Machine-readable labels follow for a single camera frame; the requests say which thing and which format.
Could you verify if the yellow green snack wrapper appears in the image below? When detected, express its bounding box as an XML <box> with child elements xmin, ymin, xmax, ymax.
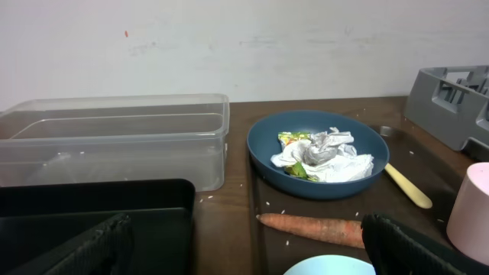
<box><xmin>272</xmin><ymin>132</ymin><xmax>317</xmax><ymax>181</ymax></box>

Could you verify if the white paper napkin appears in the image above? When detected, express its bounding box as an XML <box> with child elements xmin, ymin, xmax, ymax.
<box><xmin>270</xmin><ymin>127</ymin><xmax>375</xmax><ymax>183</ymax></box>

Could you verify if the black waste tray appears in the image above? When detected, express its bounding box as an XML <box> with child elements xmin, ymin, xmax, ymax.
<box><xmin>1</xmin><ymin>180</ymin><xmax>196</xmax><ymax>274</ymax></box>

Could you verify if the orange carrot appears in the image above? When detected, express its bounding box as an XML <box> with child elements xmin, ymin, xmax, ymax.
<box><xmin>256</xmin><ymin>213</ymin><xmax>364</xmax><ymax>249</ymax></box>

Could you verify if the yellow plastic spoon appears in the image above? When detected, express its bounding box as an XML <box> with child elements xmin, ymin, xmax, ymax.
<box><xmin>384</xmin><ymin>163</ymin><xmax>433</xmax><ymax>209</ymax></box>

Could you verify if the clear plastic waste bin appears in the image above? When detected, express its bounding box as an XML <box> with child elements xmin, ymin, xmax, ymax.
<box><xmin>1</xmin><ymin>94</ymin><xmax>230</xmax><ymax>192</ymax></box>

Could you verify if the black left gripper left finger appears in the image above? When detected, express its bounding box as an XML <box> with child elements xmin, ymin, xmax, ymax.
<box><xmin>7</xmin><ymin>214</ymin><xmax>134</xmax><ymax>275</ymax></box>

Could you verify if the grey paper ball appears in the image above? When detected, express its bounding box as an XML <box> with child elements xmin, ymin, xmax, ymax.
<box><xmin>303</xmin><ymin>131</ymin><xmax>355</xmax><ymax>166</ymax></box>

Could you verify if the light blue rice bowl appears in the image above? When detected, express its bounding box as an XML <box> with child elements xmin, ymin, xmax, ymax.
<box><xmin>283</xmin><ymin>254</ymin><xmax>376</xmax><ymax>275</ymax></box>

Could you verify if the grey dishwasher rack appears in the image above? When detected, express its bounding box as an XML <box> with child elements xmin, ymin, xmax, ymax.
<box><xmin>404</xmin><ymin>65</ymin><xmax>488</xmax><ymax>151</ymax></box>

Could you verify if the dark blue plate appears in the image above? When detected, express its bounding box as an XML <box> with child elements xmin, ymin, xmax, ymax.
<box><xmin>247</xmin><ymin>110</ymin><xmax>390</xmax><ymax>200</ymax></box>

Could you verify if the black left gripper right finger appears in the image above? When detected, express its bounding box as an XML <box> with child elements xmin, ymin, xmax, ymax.
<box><xmin>361</xmin><ymin>214</ymin><xmax>488</xmax><ymax>275</ymax></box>

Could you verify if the pink plastic cup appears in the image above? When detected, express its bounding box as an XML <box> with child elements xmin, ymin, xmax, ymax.
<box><xmin>446</xmin><ymin>162</ymin><xmax>488</xmax><ymax>265</ymax></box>

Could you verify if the dark brown serving tray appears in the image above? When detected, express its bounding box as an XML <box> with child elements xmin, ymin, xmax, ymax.
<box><xmin>248</xmin><ymin>126</ymin><xmax>462</xmax><ymax>274</ymax></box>

